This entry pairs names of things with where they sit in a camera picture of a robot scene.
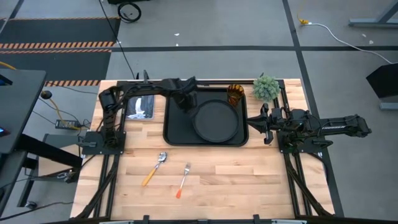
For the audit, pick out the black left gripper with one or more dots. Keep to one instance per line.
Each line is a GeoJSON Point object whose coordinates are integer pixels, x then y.
{"type": "Point", "coordinates": [186, 91]}

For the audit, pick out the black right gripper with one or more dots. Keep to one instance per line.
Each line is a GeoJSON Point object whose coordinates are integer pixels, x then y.
{"type": "Point", "coordinates": [270, 124]}

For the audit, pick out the black round plate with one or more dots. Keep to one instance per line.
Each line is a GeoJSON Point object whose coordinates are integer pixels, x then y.
{"type": "Point", "coordinates": [216, 121]}

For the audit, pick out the amber glass cup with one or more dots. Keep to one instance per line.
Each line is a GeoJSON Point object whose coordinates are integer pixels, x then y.
{"type": "Point", "coordinates": [235, 92]}

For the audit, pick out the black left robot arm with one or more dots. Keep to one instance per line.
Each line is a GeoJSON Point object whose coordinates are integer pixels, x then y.
{"type": "Point", "coordinates": [107, 124]}

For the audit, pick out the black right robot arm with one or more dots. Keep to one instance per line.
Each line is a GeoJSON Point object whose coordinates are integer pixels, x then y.
{"type": "Point", "coordinates": [335, 127]}

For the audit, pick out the black plastic tray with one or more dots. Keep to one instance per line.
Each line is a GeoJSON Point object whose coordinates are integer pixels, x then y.
{"type": "Point", "coordinates": [177, 130]}

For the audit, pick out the silver metal tray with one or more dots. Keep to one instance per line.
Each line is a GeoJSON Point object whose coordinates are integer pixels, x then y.
{"type": "Point", "coordinates": [140, 107]}

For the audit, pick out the green artificial plant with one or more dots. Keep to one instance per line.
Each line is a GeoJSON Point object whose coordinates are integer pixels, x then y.
{"type": "Point", "coordinates": [265, 88]}

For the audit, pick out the black table clamp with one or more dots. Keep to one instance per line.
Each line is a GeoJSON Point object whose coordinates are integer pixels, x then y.
{"type": "Point", "coordinates": [145, 219]}
{"type": "Point", "coordinates": [256, 219]}

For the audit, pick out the black power adapter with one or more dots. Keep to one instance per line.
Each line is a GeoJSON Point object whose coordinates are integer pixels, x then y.
{"type": "Point", "coordinates": [66, 124]}

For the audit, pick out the black box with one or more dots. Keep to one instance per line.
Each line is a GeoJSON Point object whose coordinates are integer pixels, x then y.
{"type": "Point", "coordinates": [384, 81]}

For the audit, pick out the black mat with hazard stripes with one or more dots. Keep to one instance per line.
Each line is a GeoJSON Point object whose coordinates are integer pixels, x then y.
{"type": "Point", "coordinates": [59, 34]}

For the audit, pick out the black metal stand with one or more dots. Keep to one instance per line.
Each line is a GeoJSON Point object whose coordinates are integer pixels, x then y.
{"type": "Point", "coordinates": [46, 152]}

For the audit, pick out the grey metal table leg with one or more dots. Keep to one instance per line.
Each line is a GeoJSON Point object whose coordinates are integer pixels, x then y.
{"type": "Point", "coordinates": [373, 21]}

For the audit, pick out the black desk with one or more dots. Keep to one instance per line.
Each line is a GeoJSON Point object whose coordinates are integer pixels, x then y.
{"type": "Point", "coordinates": [18, 105]}

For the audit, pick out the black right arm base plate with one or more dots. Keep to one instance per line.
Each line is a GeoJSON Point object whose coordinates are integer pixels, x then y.
{"type": "Point", "coordinates": [284, 150]}

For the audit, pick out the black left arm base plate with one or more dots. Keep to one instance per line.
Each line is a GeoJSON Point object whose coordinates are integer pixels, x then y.
{"type": "Point", "coordinates": [93, 148]}

